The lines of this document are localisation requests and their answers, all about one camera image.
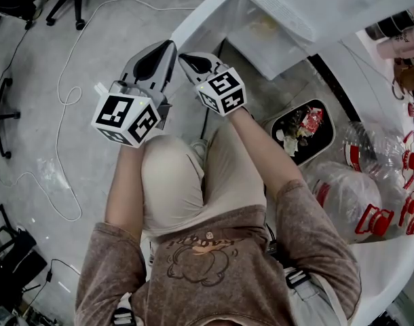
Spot person's left shoe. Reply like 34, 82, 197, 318
189, 139, 208, 170

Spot black metal frame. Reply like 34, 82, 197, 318
0, 204, 25, 261

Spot person's left forearm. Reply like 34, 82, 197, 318
104, 137, 149, 233

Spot white strap black buckle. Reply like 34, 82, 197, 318
112, 292, 137, 326
284, 266, 312, 291

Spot person's brown printed t-shirt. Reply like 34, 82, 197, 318
74, 180, 362, 326

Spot pink tumbler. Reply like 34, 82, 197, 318
376, 29, 414, 60

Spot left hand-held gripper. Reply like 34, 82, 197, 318
90, 41, 178, 148

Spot white water dispenser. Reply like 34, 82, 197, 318
171, 0, 400, 82

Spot person's right forearm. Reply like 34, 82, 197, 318
227, 109, 305, 204

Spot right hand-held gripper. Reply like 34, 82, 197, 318
178, 52, 247, 117

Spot white octagonal table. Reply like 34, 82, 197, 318
342, 234, 414, 323

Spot pile of clear empty jugs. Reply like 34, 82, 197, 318
310, 120, 414, 245

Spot white floor cable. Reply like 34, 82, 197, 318
0, 0, 198, 223

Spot white trash bin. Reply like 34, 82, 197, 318
270, 98, 336, 167

